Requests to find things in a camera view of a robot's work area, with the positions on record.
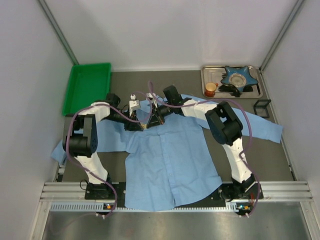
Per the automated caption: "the gold brooch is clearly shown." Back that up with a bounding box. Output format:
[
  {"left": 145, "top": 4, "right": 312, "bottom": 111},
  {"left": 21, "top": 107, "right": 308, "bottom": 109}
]
[{"left": 140, "top": 123, "right": 147, "bottom": 130}]

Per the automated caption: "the light blue button shirt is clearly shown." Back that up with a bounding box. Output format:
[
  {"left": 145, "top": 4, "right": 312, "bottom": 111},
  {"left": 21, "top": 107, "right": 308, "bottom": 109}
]
[{"left": 50, "top": 93, "right": 284, "bottom": 213}]

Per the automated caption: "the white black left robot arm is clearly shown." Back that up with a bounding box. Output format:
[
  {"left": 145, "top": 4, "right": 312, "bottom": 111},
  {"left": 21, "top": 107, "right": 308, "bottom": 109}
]
[{"left": 62, "top": 93, "right": 143, "bottom": 198}]

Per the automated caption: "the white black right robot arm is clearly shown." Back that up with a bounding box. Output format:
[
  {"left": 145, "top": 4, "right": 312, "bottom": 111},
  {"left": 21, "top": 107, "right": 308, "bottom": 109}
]
[{"left": 147, "top": 85, "right": 256, "bottom": 200}]

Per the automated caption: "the black brooch box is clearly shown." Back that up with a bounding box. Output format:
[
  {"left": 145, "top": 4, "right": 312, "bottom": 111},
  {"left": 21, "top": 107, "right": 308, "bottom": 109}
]
[{"left": 253, "top": 99, "right": 272, "bottom": 119}]

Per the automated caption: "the orange cup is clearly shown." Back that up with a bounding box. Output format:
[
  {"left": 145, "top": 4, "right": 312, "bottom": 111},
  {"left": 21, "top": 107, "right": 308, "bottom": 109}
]
[{"left": 204, "top": 82, "right": 219, "bottom": 98}]

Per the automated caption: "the green plastic tray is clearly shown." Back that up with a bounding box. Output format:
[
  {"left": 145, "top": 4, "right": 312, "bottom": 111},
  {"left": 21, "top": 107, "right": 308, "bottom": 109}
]
[{"left": 62, "top": 63, "right": 112, "bottom": 116}]

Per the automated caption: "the silver metal tray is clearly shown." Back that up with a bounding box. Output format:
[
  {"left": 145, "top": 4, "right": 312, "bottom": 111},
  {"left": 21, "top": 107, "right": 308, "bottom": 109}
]
[{"left": 200, "top": 65, "right": 263, "bottom": 99}]

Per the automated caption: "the black comb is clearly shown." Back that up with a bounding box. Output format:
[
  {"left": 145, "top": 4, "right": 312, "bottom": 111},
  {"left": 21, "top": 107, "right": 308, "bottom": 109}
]
[{"left": 218, "top": 85, "right": 242, "bottom": 98}]

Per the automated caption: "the blue star-shaped dish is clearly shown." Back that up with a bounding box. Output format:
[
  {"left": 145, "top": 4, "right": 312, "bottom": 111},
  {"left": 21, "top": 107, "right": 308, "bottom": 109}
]
[{"left": 220, "top": 66, "right": 258, "bottom": 93}]

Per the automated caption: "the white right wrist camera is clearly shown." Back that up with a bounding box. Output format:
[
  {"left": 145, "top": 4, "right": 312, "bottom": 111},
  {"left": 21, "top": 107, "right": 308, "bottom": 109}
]
[{"left": 146, "top": 92, "right": 158, "bottom": 107}]

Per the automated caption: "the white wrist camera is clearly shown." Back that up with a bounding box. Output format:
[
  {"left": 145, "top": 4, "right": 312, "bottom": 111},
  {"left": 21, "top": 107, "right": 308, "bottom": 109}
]
[
  {"left": 129, "top": 94, "right": 141, "bottom": 112},
  {"left": 146, "top": 92, "right": 158, "bottom": 107}
]

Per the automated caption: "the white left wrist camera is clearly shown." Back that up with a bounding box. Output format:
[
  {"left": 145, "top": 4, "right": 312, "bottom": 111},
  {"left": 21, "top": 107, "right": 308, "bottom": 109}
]
[{"left": 129, "top": 94, "right": 141, "bottom": 112}]

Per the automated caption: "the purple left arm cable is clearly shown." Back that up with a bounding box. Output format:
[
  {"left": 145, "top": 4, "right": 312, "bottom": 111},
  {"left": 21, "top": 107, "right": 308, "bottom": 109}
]
[{"left": 62, "top": 91, "right": 153, "bottom": 218}]

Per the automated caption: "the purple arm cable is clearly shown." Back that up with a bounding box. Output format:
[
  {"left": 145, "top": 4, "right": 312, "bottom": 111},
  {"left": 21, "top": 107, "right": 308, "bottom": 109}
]
[
  {"left": 62, "top": 91, "right": 153, "bottom": 218},
  {"left": 147, "top": 80, "right": 261, "bottom": 216}
]

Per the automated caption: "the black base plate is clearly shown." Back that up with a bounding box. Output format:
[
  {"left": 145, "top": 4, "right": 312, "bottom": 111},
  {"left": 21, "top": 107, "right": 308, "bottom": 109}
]
[{"left": 84, "top": 182, "right": 260, "bottom": 209}]

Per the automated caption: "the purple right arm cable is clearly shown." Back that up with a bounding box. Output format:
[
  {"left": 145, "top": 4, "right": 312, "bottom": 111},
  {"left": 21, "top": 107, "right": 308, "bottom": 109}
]
[{"left": 147, "top": 80, "right": 261, "bottom": 216}]

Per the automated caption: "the white slotted cable duct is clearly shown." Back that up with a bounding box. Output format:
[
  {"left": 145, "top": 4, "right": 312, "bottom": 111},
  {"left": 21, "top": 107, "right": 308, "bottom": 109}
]
[{"left": 50, "top": 202, "right": 253, "bottom": 215}]

